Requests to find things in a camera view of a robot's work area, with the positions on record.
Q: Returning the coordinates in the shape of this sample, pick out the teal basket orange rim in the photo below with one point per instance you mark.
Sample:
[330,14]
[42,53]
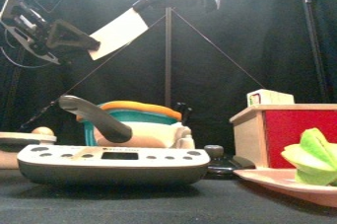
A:
[140,112]

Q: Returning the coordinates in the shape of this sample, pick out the white paper tag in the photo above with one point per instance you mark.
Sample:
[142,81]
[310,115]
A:
[118,34]

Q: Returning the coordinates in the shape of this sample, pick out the green toy fruit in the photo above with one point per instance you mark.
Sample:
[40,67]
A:
[313,155]

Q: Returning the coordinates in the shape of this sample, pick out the white round bowl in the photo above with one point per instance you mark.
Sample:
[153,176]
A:
[162,134]

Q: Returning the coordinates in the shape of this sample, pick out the white toy kitchen scale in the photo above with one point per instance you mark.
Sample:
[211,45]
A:
[112,165]

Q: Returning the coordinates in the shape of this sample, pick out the white block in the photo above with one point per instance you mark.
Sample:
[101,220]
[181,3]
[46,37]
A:
[269,98]

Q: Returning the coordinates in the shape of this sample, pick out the black frame post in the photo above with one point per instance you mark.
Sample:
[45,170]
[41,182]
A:
[311,37]

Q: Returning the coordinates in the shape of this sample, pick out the pink tray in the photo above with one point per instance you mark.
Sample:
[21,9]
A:
[279,183]

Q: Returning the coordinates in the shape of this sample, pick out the vertical metal frame pole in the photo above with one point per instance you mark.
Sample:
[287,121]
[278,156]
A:
[168,57]

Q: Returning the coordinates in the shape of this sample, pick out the wooden box red side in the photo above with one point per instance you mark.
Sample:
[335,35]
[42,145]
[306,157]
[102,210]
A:
[289,135]

